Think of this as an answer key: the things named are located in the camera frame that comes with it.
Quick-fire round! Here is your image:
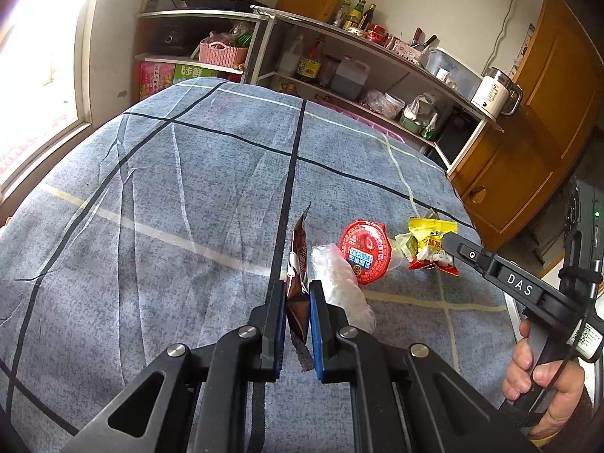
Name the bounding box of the black induction cooker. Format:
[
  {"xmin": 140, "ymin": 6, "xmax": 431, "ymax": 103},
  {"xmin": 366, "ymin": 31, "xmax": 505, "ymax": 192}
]
[{"xmin": 178, "ymin": 0, "xmax": 270, "ymax": 11}]

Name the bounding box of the clear plastic bottle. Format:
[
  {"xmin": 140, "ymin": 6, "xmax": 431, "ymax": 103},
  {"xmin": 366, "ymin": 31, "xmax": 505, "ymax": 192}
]
[{"xmin": 278, "ymin": 35, "xmax": 305, "ymax": 77}]

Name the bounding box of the brown snack wrapper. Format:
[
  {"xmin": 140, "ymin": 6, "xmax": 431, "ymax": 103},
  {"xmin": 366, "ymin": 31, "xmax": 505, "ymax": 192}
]
[{"xmin": 284, "ymin": 202, "xmax": 315, "ymax": 371}]

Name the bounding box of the white plastic bag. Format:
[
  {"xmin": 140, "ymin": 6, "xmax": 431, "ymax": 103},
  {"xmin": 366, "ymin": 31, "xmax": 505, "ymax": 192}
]
[{"xmin": 405, "ymin": 91, "xmax": 447, "ymax": 140}]

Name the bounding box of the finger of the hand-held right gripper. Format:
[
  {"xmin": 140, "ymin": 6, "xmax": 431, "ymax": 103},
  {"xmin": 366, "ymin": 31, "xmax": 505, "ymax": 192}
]
[{"xmin": 442, "ymin": 230, "xmax": 497, "ymax": 277}]

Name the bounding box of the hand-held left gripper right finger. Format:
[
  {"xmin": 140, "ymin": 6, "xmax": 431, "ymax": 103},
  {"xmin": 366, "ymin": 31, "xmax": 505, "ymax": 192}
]
[{"xmin": 308, "ymin": 278, "xmax": 525, "ymax": 453}]

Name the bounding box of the dark glass jar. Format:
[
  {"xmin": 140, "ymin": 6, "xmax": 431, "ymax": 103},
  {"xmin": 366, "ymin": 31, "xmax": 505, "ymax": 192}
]
[{"xmin": 320, "ymin": 54, "xmax": 342, "ymax": 87}]

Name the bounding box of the window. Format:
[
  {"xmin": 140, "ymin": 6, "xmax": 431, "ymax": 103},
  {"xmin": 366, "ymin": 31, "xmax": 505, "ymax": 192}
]
[{"xmin": 0, "ymin": 0, "xmax": 110, "ymax": 201}]

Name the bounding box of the pink printed food bag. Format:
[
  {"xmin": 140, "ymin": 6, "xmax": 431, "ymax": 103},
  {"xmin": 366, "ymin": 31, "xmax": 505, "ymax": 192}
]
[{"xmin": 139, "ymin": 61, "xmax": 176, "ymax": 101}]

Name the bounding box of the white plastic tub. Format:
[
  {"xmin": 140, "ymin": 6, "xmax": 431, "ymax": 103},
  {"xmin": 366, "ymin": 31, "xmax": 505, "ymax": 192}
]
[{"xmin": 382, "ymin": 93, "xmax": 407, "ymax": 120}]

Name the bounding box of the long metal shelf unit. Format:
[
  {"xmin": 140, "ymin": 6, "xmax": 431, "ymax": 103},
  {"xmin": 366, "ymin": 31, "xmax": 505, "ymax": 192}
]
[{"xmin": 250, "ymin": 5, "xmax": 505, "ymax": 173}]

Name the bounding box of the green printed carton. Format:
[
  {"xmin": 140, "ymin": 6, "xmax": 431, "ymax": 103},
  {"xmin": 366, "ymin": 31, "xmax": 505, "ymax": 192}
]
[{"xmin": 172, "ymin": 63, "xmax": 223, "ymax": 87}]

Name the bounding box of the wall calendar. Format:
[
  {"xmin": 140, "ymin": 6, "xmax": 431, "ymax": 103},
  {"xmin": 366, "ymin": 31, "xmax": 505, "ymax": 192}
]
[{"xmin": 514, "ymin": 23, "xmax": 537, "ymax": 69}]

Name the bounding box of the clear plastic storage box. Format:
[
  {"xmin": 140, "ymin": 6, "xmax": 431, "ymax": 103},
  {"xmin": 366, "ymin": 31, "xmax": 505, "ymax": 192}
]
[{"xmin": 424, "ymin": 46, "xmax": 482, "ymax": 96}]

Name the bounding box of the blue grey plastic jug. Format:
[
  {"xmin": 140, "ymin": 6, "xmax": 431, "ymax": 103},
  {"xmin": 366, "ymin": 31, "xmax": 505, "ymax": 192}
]
[{"xmin": 330, "ymin": 54, "xmax": 370, "ymax": 100}]

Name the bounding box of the white electric kettle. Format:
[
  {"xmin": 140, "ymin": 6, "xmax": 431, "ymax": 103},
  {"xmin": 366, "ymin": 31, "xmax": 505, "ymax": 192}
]
[{"xmin": 470, "ymin": 66, "xmax": 524, "ymax": 120}]

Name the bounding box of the pink utensil holder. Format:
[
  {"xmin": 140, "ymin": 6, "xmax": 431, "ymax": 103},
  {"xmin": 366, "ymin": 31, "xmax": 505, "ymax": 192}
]
[{"xmin": 392, "ymin": 37, "xmax": 424, "ymax": 65}]

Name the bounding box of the small white shelf unit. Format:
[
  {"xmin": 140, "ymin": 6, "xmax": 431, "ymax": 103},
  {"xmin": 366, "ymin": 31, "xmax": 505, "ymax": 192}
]
[{"xmin": 134, "ymin": 9, "xmax": 273, "ymax": 103}]

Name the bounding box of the person's right hand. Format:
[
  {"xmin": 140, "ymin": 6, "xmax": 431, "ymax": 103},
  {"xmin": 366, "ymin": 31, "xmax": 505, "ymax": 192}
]
[{"xmin": 501, "ymin": 320, "xmax": 587, "ymax": 441}]

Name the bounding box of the crumpled clear plastic bag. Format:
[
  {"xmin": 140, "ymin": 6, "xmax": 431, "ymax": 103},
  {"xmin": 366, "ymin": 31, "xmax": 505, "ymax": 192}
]
[{"xmin": 308, "ymin": 242, "xmax": 377, "ymax": 337}]

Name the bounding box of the black handled knife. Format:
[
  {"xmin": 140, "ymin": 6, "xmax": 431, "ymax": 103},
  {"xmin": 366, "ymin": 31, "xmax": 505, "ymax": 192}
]
[{"xmin": 414, "ymin": 28, "xmax": 440, "ymax": 51}]

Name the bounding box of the white wall cable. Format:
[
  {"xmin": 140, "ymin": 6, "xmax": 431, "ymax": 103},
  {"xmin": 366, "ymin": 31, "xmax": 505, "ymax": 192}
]
[{"xmin": 490, "ymin": 0, "xmax": 520, "ymax": 69}]

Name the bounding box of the pink plastic rack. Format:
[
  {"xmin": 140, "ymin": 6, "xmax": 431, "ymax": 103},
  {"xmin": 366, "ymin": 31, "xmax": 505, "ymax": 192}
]
[{"xmin": 313, "ymin": 96, "xmax": 407, "ymax": 145}]

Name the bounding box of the yellow red snack packet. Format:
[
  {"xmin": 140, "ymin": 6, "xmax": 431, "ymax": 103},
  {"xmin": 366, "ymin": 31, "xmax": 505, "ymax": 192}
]
[{"xmin": 395, "ymin": 207, "xmax": 461, "ymax": 275}]

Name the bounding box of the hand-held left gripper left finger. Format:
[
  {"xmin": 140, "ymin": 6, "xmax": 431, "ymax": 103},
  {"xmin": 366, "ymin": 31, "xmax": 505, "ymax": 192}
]
[{"xmin": 61, "ymin": 280, "xmax": 290, "ymax": 453}]

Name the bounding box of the red lidded cup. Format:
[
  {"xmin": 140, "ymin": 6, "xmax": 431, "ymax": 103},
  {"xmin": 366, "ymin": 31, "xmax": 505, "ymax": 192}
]
[{"xmin": 339, "ymin": 219, "xmax": 393, "ymax": 287}]

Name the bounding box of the wooden cabinet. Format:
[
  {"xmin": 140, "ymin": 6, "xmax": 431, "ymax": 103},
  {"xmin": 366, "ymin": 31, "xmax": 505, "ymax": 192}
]
[{"xmin": 448, "ymin": 0, "xmax": 604, "ymax": 252}]

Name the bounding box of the clear bag of food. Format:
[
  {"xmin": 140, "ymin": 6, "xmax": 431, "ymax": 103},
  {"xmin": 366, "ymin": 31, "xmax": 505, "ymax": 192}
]
[{"xmin": 361, "ymin": 89, "xmax": 388, "ymax": 112}]

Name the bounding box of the pink woven basket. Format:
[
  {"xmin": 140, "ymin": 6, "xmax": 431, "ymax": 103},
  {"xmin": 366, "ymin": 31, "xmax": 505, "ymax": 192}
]
[{"xmin": 199, "ymin": 40, "xmax": 249, "ymax": 68}]

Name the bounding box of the green bottle yellow label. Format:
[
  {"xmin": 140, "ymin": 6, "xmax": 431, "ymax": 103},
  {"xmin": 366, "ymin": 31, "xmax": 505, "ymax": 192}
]
[{"xmin": 342, "ymin": 0, "xmax": 368, "ymax": 30}]

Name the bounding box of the grey checked tablecloth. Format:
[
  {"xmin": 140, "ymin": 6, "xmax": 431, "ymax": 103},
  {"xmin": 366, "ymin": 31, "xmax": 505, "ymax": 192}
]
[{"xmin": 0, "ymin": 80, "xmax": 521, "ymax": 453}]

